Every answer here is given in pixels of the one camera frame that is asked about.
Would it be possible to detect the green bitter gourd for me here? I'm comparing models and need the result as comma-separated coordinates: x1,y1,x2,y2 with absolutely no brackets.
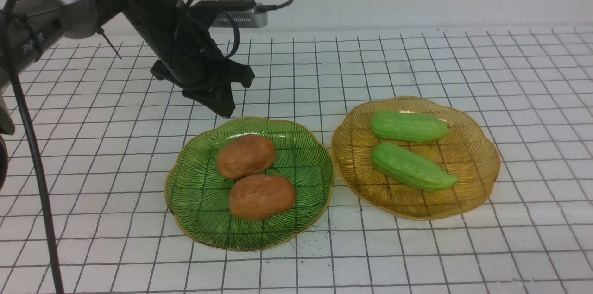
371,142,458,191
370,110,449,142

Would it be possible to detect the green glass plate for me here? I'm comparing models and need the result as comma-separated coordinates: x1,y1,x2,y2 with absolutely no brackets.
164,117,335,251

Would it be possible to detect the white grid tablecloth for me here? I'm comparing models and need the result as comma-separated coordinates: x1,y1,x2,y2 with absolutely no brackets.
20,26,593,294

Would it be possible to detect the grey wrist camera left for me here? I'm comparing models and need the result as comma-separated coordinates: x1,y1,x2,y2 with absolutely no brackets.
189,0,268,29

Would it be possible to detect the amber glass plate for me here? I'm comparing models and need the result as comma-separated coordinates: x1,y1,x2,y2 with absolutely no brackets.
331,96,501,221

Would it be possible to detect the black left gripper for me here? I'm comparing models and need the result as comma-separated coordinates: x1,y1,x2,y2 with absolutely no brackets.
150,0,255,118

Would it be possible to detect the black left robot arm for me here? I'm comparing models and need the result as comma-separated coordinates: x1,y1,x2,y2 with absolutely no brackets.
7,0,255,118

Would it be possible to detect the brown potato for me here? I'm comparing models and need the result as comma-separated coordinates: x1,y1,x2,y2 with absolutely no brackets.
215,134,276,180
228,174,296,221

